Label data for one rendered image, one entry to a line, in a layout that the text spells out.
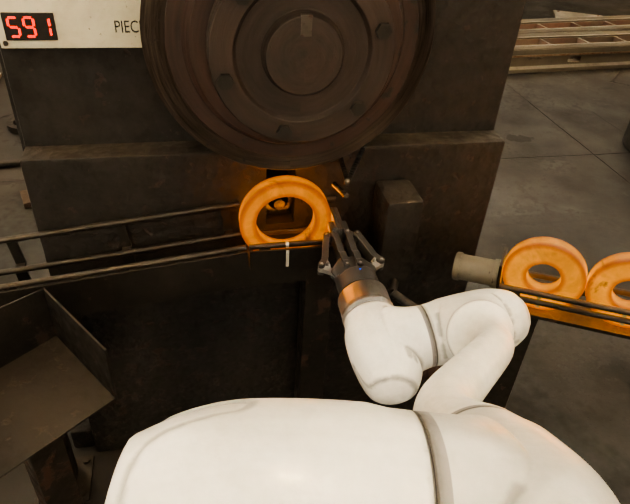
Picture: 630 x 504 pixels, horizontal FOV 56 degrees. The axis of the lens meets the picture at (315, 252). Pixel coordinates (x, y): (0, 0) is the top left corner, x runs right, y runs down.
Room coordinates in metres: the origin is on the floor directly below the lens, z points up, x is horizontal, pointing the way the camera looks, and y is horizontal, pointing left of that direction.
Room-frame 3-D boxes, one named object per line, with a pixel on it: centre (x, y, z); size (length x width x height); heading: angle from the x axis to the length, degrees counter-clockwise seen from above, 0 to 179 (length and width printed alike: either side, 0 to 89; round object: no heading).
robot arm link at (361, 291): (0.77, -0.09, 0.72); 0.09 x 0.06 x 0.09; 104
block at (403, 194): (1.05, -0.16, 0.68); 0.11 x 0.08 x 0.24; 14
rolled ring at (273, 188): (0.99, 0.06, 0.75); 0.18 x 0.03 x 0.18; 102
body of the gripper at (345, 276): (0.84, -0.08, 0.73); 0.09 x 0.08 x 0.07; 14
